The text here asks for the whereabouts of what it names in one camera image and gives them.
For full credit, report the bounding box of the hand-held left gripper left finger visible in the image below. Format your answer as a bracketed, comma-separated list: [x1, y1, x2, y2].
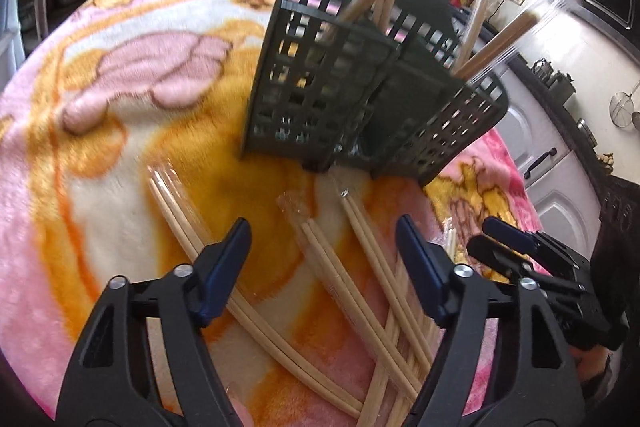
[57, 217, 253, 427]

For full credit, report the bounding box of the pink printed bear blanket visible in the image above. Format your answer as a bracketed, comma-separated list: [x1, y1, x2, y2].
[0, 0, 546, 427]

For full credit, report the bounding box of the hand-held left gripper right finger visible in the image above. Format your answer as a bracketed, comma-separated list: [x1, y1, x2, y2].
[395, 214, 586, 427]

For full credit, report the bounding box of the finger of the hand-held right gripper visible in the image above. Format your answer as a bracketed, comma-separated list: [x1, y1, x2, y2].
[466, 234, 533, 284]
[482, 216, 548, 255]

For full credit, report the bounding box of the pile of chopsticks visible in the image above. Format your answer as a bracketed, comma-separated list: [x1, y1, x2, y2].
[147, 169, 458, 427]

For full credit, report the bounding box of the person's left hand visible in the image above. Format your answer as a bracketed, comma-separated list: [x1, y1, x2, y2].
[227, 398, 257, 427]

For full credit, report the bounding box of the dark green utensil basket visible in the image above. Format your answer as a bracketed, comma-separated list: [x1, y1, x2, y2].
[239, 0, 510, 188]

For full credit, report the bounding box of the steel bowl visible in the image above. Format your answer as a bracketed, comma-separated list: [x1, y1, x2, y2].
[575, 118, 600, 148]

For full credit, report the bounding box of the steel mesh strainer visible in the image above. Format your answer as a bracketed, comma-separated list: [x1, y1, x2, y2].
[609, 82, 640, 128]

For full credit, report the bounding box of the person's dark clothing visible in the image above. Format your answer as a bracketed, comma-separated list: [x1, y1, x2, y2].
[592, 174, 640, 333]

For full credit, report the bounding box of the person's right hand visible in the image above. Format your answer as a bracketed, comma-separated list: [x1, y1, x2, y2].
[572, 347, 615, 408]

